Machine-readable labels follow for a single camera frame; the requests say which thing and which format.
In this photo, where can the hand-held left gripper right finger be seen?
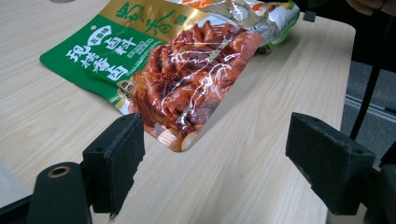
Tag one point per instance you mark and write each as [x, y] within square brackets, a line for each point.
[330, 165]

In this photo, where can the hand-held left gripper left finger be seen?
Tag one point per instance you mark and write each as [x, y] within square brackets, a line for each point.
[112, 161]

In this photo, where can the green seasoning packet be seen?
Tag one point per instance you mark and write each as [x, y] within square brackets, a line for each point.
[130, 53]

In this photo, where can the white orange seasoning packet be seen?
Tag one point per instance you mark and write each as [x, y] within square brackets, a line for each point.
[264, 18]

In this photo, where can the black stand pole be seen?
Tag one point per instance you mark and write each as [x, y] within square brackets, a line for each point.
[370, 84]

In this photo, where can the black table clip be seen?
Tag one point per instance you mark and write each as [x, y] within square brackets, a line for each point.
[309, 16]

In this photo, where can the metal floor rail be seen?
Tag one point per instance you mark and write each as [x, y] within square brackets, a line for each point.
[370, 107]

